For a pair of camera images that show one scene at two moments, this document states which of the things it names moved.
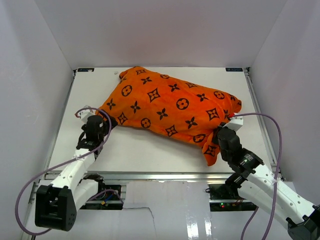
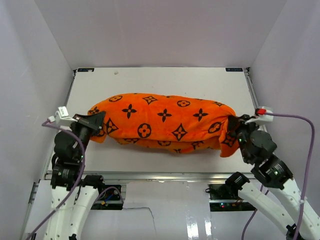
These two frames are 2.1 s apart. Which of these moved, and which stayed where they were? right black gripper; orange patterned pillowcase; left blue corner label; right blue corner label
Moved: orange patterned pillowcase; right black gripper
Stayed: right blue corner label; left blue corner label
